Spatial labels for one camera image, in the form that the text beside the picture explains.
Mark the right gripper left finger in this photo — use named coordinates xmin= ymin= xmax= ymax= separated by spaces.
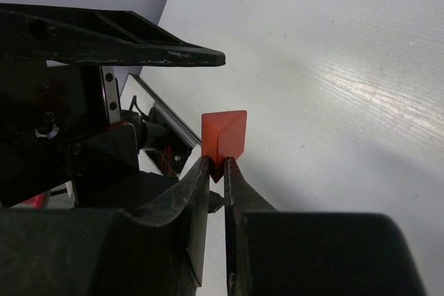
xmin=1 ymin=157 xmax=210 ymax=295

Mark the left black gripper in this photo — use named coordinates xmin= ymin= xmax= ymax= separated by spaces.
xmin=1 ymin=3 xmax=225 ymax=207

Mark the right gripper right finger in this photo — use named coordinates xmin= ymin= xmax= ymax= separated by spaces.
xmin=224 ymin=157 xmax=426 ymax=295

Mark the red wedge block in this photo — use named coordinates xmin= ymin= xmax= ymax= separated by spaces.
xmin=201 ymin=110 xmax=247 ymax=183

